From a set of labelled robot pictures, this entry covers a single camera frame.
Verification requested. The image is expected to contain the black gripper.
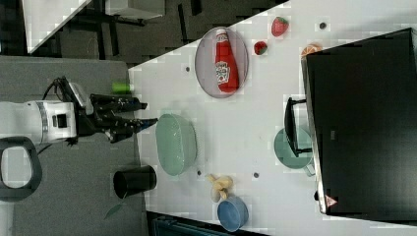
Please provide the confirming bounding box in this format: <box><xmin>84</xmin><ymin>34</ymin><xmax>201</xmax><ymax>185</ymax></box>
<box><xmin>78</xmin><ymin>93</ymin><xmax>158</xmax><ymax>143</ymax></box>

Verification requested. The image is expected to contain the green plastic strainer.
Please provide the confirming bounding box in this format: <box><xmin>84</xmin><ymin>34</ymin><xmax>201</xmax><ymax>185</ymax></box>
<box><xmin>155</xmin><ymin>114</ymin><xmax>197</xmax><ymax>176</ymax></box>

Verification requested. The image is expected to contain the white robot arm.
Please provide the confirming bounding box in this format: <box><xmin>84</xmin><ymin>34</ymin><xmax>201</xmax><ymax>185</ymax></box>
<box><xmin>1</xmin><ymin>94</ymin><xmax>157</xmax><ymax>203</ymax></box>

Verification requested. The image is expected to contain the green cylinder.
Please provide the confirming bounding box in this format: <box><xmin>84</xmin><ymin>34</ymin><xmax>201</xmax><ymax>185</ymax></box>
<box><xmin>112</xmin><ymin>83</ymin><xmax>135</xmax><ymax>94</ymax></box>

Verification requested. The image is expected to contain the black cylinder cup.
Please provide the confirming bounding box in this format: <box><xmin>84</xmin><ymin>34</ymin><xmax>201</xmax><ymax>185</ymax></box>
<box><xmin>113</xmin><ymin>165</ymin><xmax>157</xmax><ymax>199</ymax></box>

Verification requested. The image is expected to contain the grey round plate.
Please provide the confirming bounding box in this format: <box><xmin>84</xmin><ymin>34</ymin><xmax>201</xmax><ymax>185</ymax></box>
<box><xmin>195</xmin><ymin>28</ymin><xmax>249</xmax><ymax>98</ymax></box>

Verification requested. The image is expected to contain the red ketchup bottle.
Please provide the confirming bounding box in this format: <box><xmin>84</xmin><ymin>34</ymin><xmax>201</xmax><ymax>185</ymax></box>
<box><xmin>214</xmin><ymin>29</ymin><xmax>240</xmax><ymax>93</ymax></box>

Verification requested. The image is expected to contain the blue bowl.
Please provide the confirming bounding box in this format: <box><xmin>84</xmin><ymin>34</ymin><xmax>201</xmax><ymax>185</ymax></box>
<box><xmin>217</xmin><ymin>197</ymin><xmax>249</xmax><ymax>232</ymax></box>

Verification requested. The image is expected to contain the small red strawberry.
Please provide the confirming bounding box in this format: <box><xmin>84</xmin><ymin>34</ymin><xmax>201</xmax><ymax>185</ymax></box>
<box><xmin>254</xmin><ymin>41</ymin><xmax>268</xmax><ymax>55</ymax></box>

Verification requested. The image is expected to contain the green mug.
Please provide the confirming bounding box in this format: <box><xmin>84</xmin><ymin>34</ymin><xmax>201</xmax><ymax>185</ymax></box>
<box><xmin>274</xmin><ymin>129</ymin><xmax>316</xmax><ymax>176</ymax></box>

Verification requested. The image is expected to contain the large red strawberry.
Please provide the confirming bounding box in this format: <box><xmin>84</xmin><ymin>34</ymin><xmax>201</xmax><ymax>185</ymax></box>
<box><xmin>271</xmin><ymin>17</ymin><xmax>289</xmax><ymax>37</ymax></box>

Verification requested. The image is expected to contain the orange slice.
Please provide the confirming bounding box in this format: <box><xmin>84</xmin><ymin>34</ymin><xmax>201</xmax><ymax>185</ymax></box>
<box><xmin>301</xmin><ymin>43</ymin><xmax>323</xmax><ymax>57</ymax></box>

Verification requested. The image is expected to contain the black toaster oven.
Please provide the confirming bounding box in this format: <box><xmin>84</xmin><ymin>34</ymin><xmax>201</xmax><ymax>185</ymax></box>
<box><xmin>302</xmin><ymin>29</ymin><xmax>417</xmax><ymax>224</ymax></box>

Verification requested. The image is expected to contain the grey camera on wrist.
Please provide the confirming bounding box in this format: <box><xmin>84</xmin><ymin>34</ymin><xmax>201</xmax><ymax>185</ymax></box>
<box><xmin>69</xmin><ymin>83</ymin><xmax>93</xmax><ymax>115</ymax></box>

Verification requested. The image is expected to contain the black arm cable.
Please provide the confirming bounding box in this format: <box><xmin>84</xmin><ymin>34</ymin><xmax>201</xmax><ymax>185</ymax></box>
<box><xmin>41</xmin><ymin>76</ymin><xmax>72</xmax><ymax>101</ymax></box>

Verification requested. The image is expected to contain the black oven door handle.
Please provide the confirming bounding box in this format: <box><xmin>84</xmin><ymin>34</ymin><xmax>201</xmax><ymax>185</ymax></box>
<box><xmin>284</xmin><ymin>97</ymin><xmax>312</xmax><ymax>157</ymax></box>

